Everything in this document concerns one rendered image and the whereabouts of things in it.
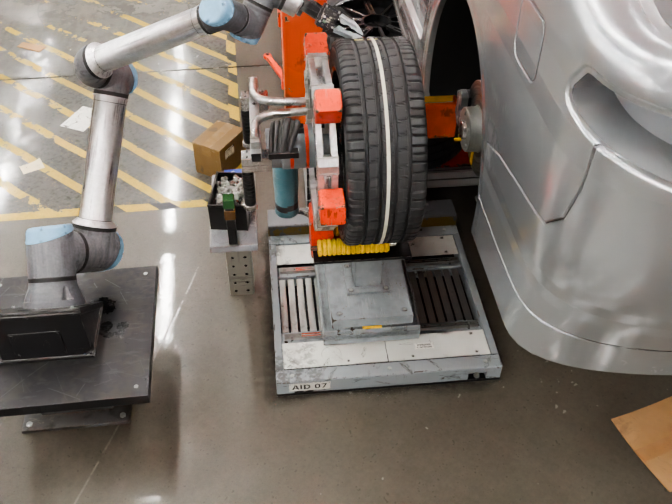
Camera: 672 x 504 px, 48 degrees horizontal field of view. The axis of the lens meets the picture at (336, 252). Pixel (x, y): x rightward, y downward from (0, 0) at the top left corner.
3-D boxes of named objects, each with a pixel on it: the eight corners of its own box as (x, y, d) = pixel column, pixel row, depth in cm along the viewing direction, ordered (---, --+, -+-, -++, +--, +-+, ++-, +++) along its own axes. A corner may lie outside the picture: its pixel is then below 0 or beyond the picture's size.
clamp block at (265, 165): (272, 171, 226) (271, 157, 222) (242, 173, 225) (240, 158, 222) (272, 161, 230) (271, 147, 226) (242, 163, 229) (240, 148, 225)
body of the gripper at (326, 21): (332, 34, 228) (296, 16, 225) (330, 33, 236) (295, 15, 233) (343, 10, 226) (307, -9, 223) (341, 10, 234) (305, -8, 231)
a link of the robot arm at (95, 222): (54, 268, 262) (81, 49, 252) (93, 265, 277) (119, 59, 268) (86, 278, 255) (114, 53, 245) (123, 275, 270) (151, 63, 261)
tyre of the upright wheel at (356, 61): (439, 142, 201) (403, -8, 240) (351, 146, 199) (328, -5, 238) (413, 281, 254) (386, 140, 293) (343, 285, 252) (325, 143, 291)
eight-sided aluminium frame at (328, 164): (338, 263, 244) (340, 119, 207) (318, 264, 243) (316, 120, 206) (323, 163, 283) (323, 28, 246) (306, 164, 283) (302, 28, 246)
